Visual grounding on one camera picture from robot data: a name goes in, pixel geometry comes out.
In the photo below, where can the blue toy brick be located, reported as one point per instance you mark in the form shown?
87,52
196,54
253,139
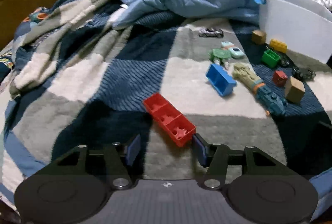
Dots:
222,82

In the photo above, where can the black toy car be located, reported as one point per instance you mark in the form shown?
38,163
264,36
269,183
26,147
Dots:
303,74

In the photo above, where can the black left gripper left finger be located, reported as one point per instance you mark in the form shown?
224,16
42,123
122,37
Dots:
119,160

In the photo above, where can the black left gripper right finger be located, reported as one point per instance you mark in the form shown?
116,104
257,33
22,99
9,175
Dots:
214,157

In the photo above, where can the beige and teal toy gun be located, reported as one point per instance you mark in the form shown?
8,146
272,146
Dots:
272,103

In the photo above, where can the plaid blue grey blanket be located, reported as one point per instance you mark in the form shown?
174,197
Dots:
80,80

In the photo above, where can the small wooden cube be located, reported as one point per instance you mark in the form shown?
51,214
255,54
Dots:
258,37

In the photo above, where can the small red toy cube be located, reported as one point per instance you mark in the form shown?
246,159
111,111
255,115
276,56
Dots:
279,78

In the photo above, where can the large wooden cube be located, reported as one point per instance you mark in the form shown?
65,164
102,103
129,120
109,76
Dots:
294,90

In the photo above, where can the green toy with drills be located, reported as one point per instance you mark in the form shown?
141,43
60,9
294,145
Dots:
221,55

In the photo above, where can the green toy brick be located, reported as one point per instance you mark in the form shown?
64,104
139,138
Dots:
270,58

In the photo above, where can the mint capsule toy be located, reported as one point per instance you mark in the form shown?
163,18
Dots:
235,52

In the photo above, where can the silver toy car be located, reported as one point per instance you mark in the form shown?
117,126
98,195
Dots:
211,32

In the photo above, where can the white plastic storage bin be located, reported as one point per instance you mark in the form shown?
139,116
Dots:
304,25

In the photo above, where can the yellow toy brick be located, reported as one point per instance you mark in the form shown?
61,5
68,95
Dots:
278,46

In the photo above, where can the red long toy brick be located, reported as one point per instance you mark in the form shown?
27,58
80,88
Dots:
170,119

